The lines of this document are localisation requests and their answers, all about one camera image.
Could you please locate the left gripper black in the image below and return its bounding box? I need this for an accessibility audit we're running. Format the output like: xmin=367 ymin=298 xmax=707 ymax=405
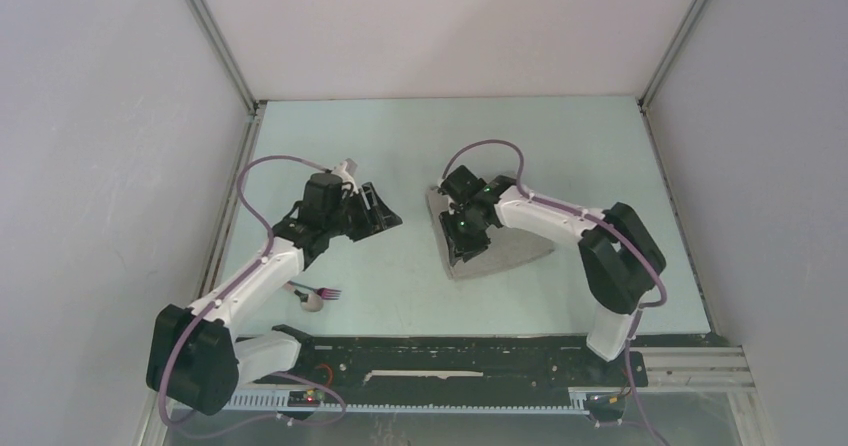
xmin=324 ymin=182 xmax=401 ymax=243

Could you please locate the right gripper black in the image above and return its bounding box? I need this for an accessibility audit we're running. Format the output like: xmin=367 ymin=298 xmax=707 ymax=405
xmin=439 ymin=205 xmax=492 ymax=265

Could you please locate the grey cloth napkin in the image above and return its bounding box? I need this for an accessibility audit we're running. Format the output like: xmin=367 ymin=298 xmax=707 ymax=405
xmin=425 ymin=175 xmax=555 ymax=281

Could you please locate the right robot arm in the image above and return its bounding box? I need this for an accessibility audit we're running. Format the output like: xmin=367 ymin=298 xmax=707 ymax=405
xmin=435 ymin=166 xmax=667 ymax=384

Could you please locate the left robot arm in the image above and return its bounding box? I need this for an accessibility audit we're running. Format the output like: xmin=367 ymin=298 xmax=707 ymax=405
xmin=146 ymin=172 xmax=403 ymax=415

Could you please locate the purple metallic fork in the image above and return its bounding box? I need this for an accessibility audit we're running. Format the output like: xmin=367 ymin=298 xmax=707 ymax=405
xmin=291 ymin=282 xmax=342 ymax=300

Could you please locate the pink handled spoon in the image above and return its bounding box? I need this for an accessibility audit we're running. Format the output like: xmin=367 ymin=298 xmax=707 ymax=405
xmin=284 ymin=283 xmax=324 ymax=313

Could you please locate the left aluminium frame post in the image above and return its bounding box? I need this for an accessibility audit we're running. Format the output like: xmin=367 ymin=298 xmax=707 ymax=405
xmin=186 ymin=0 xmax=259 ymax=115

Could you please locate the aluminium frame post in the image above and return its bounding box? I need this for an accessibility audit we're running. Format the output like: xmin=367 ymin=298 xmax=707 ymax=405
xmin=638 ymin=0 xmax=711 ymax=112
xmin=186 ymin=0 xmax=259 ymax=115

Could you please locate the white cable duct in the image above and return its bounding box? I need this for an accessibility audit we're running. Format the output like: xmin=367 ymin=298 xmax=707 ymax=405
xmin=221 ymin=388 xmax=621 ymax=416

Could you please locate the right aluminium frame post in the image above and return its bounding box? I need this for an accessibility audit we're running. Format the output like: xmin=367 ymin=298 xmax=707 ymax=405
xmin=638 ymin=0 xmax=711 ymax=112

